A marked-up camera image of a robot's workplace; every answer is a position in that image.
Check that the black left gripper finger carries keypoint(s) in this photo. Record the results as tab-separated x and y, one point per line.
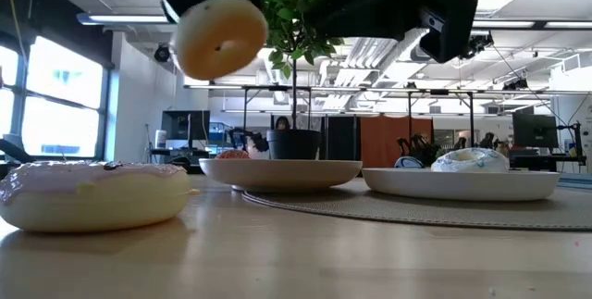
168	5

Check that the large green glazed donut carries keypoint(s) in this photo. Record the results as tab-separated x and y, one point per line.
199	53

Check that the large white glazed donut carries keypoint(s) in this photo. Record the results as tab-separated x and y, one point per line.
490	162

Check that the black background robot arm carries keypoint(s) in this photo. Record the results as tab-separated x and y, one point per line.
418	148
252	139

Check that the green leafy plant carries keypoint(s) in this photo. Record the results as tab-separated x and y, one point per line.
287	30

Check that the black computer monitor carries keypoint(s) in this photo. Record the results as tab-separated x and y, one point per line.
185	125
535	131

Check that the orange curtain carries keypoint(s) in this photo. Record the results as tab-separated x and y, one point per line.
393	132

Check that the black partition panel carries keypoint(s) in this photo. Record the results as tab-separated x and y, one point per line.
342	137

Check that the person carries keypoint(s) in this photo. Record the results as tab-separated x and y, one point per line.
282	124

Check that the black plant pot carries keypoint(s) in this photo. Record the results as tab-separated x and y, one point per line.
293	144

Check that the small orange donut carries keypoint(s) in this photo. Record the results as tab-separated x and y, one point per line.
232	155

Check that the beige round plate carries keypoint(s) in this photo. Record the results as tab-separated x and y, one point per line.
277	174

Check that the white round plate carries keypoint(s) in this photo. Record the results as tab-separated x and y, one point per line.
462	187

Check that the round beige placemat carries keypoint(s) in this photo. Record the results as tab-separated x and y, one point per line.
370	211

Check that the large pink glazed donut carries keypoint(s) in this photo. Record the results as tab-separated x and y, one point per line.
92	202

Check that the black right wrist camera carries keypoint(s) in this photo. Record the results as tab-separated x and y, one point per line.
451	26

